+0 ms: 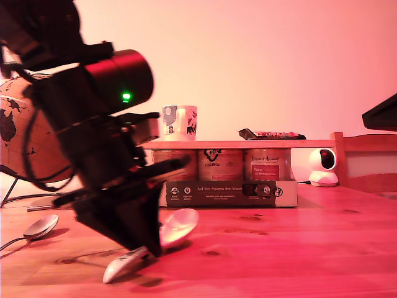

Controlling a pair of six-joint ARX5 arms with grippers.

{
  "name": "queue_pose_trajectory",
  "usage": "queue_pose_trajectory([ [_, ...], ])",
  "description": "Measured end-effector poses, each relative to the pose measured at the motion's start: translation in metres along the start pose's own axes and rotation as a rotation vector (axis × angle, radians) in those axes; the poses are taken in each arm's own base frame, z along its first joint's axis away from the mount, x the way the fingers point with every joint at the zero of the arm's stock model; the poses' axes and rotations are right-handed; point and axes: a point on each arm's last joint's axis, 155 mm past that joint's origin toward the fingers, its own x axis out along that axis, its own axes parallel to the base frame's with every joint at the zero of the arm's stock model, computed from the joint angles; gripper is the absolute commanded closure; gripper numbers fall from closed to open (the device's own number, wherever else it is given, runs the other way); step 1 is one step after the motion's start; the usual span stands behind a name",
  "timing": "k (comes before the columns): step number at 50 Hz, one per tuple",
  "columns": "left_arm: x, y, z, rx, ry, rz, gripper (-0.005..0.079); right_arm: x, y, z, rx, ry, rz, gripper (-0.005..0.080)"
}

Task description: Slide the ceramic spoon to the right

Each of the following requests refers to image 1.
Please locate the metal spoon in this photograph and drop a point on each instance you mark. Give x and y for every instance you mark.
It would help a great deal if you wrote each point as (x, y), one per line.
(41, 226)

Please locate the printed cardboard tray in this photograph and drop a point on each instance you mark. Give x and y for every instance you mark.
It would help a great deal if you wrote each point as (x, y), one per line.
(223, 194)

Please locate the white printed mug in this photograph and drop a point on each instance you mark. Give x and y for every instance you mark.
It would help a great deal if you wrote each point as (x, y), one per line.
(184, 124)

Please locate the wooden chair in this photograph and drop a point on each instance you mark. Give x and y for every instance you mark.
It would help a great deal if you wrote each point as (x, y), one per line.
(366, 142)

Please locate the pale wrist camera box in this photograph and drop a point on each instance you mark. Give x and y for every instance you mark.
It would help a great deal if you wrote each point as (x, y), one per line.
(148, 132)

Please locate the tin can with red label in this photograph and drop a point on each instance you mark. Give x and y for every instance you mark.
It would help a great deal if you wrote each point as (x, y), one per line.
(268, 164)

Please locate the wooden shelf board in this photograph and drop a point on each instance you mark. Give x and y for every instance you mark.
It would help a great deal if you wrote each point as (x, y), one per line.
(248, 145)

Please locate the white security camera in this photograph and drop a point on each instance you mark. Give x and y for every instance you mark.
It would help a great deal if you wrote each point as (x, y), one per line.
(324, 174)

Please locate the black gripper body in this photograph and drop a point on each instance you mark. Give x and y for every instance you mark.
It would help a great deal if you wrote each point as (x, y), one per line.
(99, 155)

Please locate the cork globe with metal stand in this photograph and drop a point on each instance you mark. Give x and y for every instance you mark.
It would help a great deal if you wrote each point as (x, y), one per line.
(12, 149)

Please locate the white ceramic spoon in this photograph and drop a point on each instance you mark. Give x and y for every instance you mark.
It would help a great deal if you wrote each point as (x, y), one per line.
(180, 224)

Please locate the dark snack wrapper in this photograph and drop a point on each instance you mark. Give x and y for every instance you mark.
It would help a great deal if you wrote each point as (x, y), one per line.
(273, 134)

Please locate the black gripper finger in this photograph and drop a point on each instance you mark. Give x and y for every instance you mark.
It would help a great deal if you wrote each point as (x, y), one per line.
(149, 214)
(114, 223)

